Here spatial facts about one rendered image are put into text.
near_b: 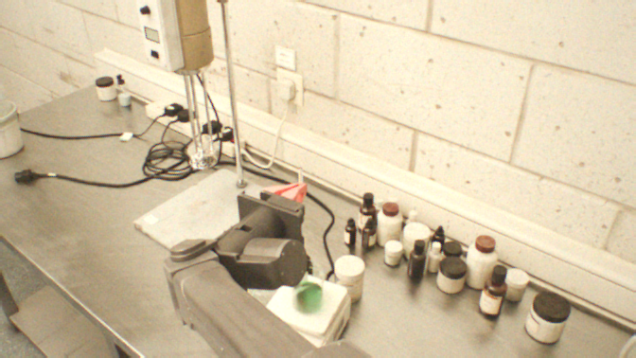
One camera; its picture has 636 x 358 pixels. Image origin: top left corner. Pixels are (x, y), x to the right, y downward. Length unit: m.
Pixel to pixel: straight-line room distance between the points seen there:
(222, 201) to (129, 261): 0.27
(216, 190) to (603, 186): 0.89
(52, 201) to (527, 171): 1.14
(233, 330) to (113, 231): 0.92
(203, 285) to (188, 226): 0.74
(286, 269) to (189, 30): 0.60
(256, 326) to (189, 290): 0.13
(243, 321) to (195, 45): 0.73
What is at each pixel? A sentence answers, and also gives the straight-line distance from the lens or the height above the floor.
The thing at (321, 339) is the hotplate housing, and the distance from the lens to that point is 0.99.
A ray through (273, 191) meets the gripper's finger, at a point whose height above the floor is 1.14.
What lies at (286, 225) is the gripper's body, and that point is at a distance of 0.76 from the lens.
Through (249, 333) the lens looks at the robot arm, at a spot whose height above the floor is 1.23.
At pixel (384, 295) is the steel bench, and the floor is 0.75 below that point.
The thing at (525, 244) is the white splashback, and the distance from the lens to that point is 1.22.
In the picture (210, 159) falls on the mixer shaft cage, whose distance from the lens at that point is 1.28.
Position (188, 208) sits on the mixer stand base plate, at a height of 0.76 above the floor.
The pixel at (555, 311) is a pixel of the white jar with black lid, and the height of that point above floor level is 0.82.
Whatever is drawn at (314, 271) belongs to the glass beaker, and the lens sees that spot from 1.00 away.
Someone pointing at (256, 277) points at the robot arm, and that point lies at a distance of 0.65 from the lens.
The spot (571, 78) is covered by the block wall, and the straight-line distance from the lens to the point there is 1.07.
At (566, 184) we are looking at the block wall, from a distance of 1.17.
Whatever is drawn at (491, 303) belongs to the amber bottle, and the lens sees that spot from 1.14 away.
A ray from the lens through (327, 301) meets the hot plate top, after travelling 1.02.
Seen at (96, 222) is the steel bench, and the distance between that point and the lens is 1.43.
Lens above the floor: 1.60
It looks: 35 degrees down
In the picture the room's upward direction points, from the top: straight up
